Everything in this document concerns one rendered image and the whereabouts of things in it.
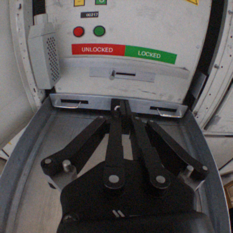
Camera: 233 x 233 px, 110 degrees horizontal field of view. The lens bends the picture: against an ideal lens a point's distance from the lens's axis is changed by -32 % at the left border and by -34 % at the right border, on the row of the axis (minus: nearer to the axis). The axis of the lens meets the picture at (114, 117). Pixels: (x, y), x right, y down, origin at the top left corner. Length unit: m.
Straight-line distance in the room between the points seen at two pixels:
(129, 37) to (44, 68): 0.24
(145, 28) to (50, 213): 0.53
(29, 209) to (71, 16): 0.52
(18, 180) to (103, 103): 0.38
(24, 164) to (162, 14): 0.58
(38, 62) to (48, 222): 0.38
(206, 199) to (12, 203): 0.53
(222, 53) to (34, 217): 0.69
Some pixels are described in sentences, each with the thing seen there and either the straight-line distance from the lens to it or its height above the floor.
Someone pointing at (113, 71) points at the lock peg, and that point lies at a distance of 0.37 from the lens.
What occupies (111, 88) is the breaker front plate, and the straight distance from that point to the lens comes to 0.41.
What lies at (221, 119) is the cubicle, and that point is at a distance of 0.59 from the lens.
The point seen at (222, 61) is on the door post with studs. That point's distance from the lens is 0.45.
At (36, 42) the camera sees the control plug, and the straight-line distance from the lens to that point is 0.32.
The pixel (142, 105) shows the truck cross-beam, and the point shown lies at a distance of 0.44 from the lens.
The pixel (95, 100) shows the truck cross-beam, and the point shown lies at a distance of 0.44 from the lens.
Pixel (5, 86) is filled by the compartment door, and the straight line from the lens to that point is 0.47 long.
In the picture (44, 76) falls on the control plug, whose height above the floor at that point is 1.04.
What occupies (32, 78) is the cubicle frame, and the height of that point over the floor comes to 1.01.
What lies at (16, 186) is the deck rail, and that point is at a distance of 0.40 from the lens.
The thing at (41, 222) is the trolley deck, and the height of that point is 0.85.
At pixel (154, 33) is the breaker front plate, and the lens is 0.37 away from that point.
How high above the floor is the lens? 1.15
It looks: 43 degrees down
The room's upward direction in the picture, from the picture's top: 5 degrees clockwise
